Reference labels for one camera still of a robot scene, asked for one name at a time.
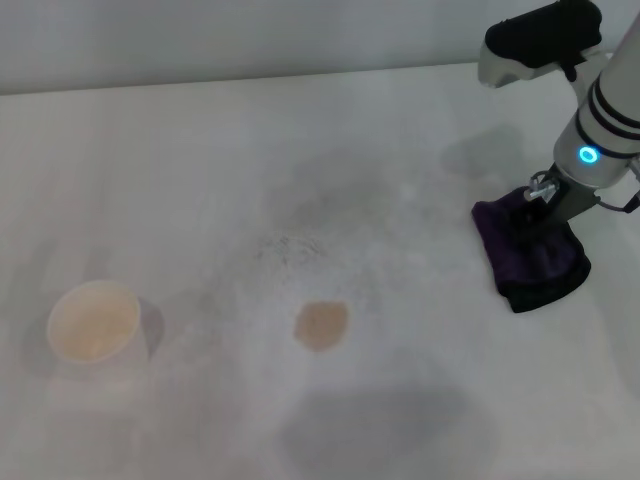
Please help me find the brown water stain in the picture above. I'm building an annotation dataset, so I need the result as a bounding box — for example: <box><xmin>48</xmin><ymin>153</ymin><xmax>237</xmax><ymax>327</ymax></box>
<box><xmin>292</xmin><ymin>300</ymin><xmax>350</xmax><ymax>354</ymax></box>

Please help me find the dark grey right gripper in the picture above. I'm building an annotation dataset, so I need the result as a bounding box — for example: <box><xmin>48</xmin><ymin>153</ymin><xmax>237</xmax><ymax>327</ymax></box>
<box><xmin>510</xmin><ymin>164</ymin><xmax>602</xmax><ymax>244</ymax></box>

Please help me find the purple rag with black edge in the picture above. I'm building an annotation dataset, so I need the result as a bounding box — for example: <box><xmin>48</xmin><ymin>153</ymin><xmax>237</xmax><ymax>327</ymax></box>
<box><xmin>471</xmin><ymin>187</ymin><xmax>593</xmax><ymax>315</ymax></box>

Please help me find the black and white wrist camera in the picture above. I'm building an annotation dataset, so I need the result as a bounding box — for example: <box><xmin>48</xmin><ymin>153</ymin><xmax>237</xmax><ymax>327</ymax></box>
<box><xmin>476</xmin><ymin>0</ymin><xmax>610</xmax><ymax>90</ymax></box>

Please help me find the white paper cup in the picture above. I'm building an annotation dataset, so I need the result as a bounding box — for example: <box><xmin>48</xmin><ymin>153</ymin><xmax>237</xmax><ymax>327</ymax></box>
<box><xmin>46</xmin><ymin>279</ymin><xmax>152</xmax><ymax>384</ymax></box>

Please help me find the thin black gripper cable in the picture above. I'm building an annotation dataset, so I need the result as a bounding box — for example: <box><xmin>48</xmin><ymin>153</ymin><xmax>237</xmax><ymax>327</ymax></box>
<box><xmin>596</xmin><ymin>169</ymin><xmax>640</xmax><ymax>214</ymax></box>

